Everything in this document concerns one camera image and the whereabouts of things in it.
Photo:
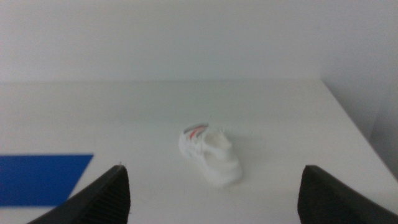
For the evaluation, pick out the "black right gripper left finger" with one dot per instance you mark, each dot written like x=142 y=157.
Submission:
x=102 y=199

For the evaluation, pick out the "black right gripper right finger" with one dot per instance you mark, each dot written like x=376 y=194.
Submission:
x=329 y=202

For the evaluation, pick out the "white sneaker with red stripes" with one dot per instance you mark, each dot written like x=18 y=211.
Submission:
x=214 y=155

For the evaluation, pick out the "blue rectangular mat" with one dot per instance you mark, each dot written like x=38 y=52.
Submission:
x=34 y=180

